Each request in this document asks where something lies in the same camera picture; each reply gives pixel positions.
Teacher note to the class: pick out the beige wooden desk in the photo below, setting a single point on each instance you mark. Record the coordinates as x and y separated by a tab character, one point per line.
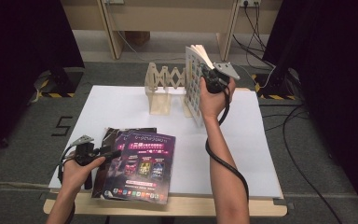
174	15

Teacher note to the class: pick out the person's right hand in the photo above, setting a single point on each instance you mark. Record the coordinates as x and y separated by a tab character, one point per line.
213	104

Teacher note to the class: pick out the white power socket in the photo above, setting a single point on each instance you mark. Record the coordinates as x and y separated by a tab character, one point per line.
250	2

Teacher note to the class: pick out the wooden expandable book rack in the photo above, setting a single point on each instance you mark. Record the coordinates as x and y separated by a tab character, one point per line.
160	99

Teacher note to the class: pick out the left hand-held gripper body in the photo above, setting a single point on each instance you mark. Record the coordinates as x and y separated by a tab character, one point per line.
85	154

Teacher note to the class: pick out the light wooden table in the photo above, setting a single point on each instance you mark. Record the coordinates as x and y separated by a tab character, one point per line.
199	208

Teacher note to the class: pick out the black stand base striped tape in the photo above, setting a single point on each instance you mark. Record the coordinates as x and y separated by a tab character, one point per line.
65	82
279	87

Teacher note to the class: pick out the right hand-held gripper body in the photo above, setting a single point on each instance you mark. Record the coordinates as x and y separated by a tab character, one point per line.
217	82

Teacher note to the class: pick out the person's left hand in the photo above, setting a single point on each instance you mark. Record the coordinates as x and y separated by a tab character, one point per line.
77	175

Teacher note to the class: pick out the black curtain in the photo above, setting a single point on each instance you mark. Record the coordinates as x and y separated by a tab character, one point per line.
338	77
18	62

